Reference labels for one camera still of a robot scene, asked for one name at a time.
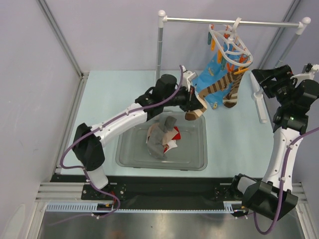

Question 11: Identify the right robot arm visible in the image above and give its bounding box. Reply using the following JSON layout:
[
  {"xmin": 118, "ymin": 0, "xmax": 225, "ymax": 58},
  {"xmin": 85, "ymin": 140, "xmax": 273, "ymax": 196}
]
[{"xmin": 230, "ymin": 63, "xmax": 319, "ymax": 221}]

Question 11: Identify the white round peg hanger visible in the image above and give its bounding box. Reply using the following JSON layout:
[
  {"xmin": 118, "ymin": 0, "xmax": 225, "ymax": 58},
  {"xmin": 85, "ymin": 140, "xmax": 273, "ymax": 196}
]
[{"xmin": 208, "ymin": 17, "xmax": 253, "ymax": 75}]

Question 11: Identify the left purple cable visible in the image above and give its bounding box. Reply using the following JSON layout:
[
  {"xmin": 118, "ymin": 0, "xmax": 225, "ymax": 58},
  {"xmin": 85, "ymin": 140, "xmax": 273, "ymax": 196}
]
[{"xmin": 48, "ymin": 64, "xmax": 190, "ymax": 226}]

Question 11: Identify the white sock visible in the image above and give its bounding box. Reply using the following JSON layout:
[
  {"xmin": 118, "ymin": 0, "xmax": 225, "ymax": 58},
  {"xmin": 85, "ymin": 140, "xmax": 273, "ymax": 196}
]
[{"xmin": 161, "ymin": 139, "xmax": 179, "ymax": 153}]

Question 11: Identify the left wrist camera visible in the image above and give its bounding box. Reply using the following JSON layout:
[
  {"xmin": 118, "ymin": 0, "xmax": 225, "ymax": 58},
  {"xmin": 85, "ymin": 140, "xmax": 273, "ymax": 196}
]
[{"xmin": 181, "ymin": 65, "xmax": 197, "ymax": 88}]

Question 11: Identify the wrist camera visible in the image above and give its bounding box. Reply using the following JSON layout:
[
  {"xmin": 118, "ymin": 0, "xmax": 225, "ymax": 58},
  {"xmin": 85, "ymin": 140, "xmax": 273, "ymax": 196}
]
[
  {"xmin": 181, "ymin": 65, "xmax": 197, "ymax": 88},
  {"xmin": 293, "ymin": 63, "xmax": 319, "ymax": 81}
]

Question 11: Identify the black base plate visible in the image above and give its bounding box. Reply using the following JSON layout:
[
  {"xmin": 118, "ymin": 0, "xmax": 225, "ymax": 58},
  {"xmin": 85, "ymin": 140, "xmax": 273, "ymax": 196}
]
[{"xmin": 49, "ymin": 174, "xmax": 250, "ymax": 210}]

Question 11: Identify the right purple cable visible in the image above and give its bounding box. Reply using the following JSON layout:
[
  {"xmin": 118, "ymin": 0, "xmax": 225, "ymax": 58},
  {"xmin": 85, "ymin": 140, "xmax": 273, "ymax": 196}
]
[{"xmin": 234, "ymin": 126, "xmax": 319, "ymax": 235}]

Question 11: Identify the clear plastic bin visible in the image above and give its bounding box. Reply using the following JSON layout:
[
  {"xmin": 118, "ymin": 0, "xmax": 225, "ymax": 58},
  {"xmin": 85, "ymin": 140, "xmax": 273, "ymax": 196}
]
[{"xmin": 116, "ymin": 111, "xmax": 207, "ymax": 171}]

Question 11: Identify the grey sock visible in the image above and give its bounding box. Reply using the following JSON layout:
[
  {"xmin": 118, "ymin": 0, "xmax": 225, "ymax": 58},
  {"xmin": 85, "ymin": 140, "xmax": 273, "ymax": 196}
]
[
  {"xmin": 147, "ymin": 126, "xmax": 165, "ymax": 159},
  {"xmin": 159, "ymin": 116, "xmax": 177, "ymax": 133}
]

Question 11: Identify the purple cable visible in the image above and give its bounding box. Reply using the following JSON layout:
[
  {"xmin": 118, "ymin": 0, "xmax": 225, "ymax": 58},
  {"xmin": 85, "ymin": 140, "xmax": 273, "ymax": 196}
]
[
  {"xmin": 234, "ymin": 126, "xmax": 319, "ymax": 235},
  {"xmin": 48, "ymin": 64, "xmax": 190, "ymax": 226}
]

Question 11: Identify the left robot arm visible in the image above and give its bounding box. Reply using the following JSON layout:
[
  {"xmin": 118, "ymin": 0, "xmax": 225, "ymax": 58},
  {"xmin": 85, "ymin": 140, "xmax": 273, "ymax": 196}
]
[{"xmin": 71, "ymin": 71, "xmax": 206, "ymax": 199}]

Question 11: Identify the white metal drying rack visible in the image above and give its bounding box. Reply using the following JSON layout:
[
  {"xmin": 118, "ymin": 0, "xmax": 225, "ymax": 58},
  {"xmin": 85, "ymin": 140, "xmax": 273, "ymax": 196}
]
[{"xmin": 156, "ymin": 10, "xmax": 311, "ymax": 123}]

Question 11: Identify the blue space-print cloth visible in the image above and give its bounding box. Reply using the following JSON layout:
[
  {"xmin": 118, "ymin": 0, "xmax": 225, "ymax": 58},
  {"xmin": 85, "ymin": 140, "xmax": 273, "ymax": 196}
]
[{"xmin": 193, "ymin": 43, "xmax": 247, "ymax": 110}]

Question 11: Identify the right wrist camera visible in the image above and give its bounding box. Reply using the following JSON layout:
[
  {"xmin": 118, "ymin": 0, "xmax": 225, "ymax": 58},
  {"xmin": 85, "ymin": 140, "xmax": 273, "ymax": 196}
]
[{"xmin": 293, "ymin": 63, "xmax": 319, "ymax": 81}]

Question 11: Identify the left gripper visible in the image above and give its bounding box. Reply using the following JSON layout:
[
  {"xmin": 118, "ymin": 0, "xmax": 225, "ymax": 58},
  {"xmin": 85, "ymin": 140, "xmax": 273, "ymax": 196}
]
[{"xmin": 162, "ymin": 84, "xmax": 202, "ymax": 113}]

